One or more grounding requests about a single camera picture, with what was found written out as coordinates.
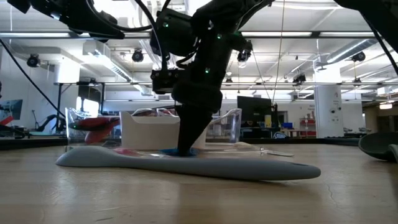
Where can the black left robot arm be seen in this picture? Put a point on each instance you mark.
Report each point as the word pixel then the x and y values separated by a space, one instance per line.
pixel 77 15

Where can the black ceiling spotlight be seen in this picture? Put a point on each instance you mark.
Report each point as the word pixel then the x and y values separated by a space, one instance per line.
pixel 33 60
pixel 359 57
pixel 299 78
pixel 137 56
pixel 244 56

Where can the silver ventilation duct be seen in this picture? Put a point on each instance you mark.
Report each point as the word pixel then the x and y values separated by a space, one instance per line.
pixel 351 49

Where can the black background robot arm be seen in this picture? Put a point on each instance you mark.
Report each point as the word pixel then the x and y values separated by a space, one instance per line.
pixel 46 121

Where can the wall screen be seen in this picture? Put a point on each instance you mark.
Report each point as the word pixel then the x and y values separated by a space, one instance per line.
pixel 11 109

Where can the yellow canister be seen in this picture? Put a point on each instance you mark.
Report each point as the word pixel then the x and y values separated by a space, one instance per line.
pixel 268 121

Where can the grey silicone spoon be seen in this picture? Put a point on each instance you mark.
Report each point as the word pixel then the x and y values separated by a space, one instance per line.
pixel 217 168

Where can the white rectangular plastic bin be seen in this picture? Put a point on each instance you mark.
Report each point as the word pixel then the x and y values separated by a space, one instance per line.
pixel 146 133

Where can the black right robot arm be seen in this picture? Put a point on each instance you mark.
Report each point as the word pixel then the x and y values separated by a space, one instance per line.
pixel 224 15

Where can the black monitor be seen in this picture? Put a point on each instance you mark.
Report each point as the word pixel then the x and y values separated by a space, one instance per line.
pixel 253 109

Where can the wall lamp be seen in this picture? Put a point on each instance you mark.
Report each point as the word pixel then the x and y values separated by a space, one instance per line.
pixel 385 106

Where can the black metal table frame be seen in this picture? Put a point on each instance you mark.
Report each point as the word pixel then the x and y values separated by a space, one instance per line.
pixel 31 143

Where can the black overhead beam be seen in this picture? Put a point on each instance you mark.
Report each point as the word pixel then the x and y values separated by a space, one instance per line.
pixel 316 34

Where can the large black spoon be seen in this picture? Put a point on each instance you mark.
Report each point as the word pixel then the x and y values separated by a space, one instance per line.
pixel 376 144

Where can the clear plastic bin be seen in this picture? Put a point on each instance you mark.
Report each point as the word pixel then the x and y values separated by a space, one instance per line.
pixel 227 127
pixel 70 133

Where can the white column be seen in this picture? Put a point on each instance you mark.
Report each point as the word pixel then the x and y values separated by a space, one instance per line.
pixel 328 109

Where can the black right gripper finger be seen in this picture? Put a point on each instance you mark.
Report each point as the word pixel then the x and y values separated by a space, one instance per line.
pixel 199 124
pixel 185 130

